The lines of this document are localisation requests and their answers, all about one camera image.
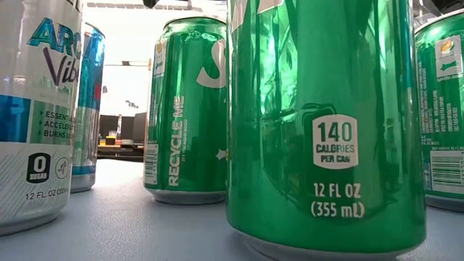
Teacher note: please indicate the white Celsius Arctic Vibe can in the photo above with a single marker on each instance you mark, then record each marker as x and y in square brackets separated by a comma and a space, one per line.
[36, 108]

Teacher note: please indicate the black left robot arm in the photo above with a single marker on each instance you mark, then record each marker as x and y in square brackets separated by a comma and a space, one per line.
[150, 3]

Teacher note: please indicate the green Sprite can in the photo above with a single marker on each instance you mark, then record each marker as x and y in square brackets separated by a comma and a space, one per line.
[442, 108]
[326, 108]
[185, 127]

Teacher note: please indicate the black monitor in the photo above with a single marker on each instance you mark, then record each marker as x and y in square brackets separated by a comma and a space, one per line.
[108, 125]
[137, 127]

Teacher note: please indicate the wooden desk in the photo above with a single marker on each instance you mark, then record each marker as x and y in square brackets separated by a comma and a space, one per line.
[116, 150]

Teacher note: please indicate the yellow black box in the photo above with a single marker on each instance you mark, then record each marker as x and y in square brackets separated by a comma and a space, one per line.
[110, 141]

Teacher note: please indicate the grey hanging bar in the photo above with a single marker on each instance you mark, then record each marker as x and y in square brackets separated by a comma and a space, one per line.
[125, 63]

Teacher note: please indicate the silver blue Red Bull can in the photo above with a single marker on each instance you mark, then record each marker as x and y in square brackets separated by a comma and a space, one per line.
[88, 108]

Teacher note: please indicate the ceiling light fixture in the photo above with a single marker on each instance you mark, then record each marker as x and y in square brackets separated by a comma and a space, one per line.
[108, 5]

